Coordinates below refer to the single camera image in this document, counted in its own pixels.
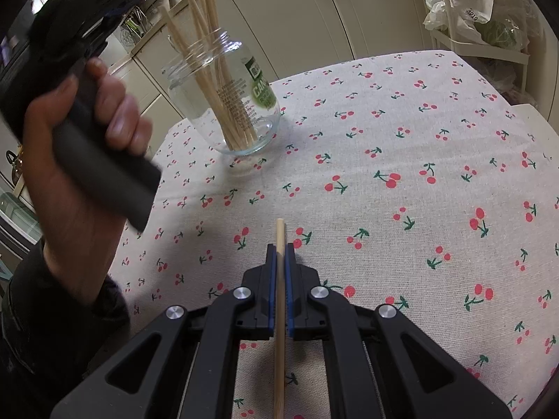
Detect pale single chopstick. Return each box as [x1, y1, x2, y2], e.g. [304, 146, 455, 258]
[159, 6, 246, 152]

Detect person left forearm black sleeve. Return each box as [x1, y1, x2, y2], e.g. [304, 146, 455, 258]
[1, 241, 130, 418]

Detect cream kitchen cabinets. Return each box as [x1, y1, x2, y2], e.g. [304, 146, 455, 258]
[104, 0, 438, 141]

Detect person left hand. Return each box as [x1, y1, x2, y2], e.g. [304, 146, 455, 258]
[21, 57, 155, 306]

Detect utensil drying rack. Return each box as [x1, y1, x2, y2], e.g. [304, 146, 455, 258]
[116, 6, 153, 52]

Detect metal kettle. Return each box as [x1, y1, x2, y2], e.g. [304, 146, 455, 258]
[6, 150, 23, 185]

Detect cherry print tablecloth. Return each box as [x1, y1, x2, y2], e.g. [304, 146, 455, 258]
[111, 50, 558, 418]

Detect clear glass jar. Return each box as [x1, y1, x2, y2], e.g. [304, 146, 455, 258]
[163, 29, 281, 156]

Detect white plastic bag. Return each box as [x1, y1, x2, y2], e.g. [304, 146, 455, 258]
[423, 0, 494, 44]

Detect white storage rack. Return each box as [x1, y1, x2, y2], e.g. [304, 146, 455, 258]
[423, 0, 531, 79]

